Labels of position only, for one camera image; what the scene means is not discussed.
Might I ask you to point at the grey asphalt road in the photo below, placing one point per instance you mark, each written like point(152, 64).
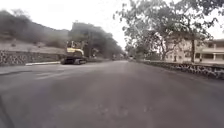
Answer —
point(110, 96)

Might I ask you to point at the low stone wall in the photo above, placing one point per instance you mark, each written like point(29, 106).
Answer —
point(193, 68)

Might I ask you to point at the wooded hillside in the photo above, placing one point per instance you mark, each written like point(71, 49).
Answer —
point(90, 38)

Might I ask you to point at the yellow excavator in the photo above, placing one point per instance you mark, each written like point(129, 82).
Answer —
point(74, 54)

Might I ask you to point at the stone retaining wall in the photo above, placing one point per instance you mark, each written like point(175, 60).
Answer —
point(20, 57)

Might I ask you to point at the pale kerb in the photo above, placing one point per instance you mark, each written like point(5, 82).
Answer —
point(42, 63)

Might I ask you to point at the pale building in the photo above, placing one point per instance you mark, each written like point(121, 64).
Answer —
point(206, 51)

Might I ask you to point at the bare earth slope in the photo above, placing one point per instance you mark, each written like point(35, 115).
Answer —
point(23, 46)

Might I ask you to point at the large tree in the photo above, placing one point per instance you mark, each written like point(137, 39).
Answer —
point(180, 23)

